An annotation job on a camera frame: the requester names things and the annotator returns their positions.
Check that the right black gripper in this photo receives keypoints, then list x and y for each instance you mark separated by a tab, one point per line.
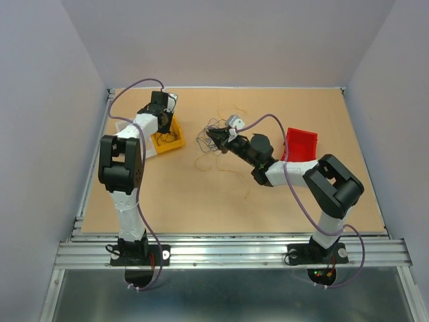
220	135

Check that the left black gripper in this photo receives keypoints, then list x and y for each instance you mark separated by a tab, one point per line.
165	129

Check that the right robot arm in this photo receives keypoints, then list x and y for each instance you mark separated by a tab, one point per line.
335	189

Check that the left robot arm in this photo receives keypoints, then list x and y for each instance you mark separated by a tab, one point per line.
122	159

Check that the white plastic bin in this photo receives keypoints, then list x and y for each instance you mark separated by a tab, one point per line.
137	138

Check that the yellow plastic bin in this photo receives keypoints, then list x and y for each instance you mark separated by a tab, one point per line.
166	142

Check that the red plastic bin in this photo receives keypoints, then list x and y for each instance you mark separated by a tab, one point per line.
301	145

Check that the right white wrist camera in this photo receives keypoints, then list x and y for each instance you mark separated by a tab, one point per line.
234	123

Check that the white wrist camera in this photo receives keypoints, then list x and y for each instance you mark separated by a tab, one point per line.
172	102
234	123

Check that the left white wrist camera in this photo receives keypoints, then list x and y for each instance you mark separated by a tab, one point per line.
172	102

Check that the aluminium front rail frame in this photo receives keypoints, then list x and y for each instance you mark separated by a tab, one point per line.
241	251

